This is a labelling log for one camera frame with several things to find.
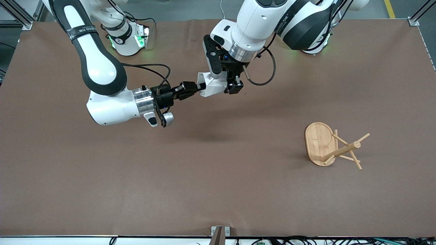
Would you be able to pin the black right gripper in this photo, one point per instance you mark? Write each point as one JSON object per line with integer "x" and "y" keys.
{"x": 165, "y": 96}

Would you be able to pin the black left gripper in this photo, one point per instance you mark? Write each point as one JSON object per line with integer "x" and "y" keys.
{"x": 234, "y": 69}

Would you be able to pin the white faceted cup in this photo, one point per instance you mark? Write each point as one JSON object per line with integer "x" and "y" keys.
{"x": 213, "y": 86}

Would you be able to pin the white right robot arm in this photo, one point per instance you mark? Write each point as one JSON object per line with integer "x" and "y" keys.
{"x": 102, "y": 68}

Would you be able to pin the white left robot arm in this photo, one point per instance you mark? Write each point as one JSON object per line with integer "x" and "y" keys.
{"x": 259, "y": 20}

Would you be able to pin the wooden cup rack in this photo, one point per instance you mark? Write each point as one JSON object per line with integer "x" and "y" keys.
{"x": 318, "y": 143}

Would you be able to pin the brown table cover sheet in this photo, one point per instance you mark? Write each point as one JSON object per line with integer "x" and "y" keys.
{"x": 218, "y": 170}

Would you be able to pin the yellow floor tape strip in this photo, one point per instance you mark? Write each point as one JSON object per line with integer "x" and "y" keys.
{"x": 390, "y": 9}

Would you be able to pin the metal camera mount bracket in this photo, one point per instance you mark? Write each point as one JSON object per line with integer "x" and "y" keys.
{"x": 219, "y": 234}

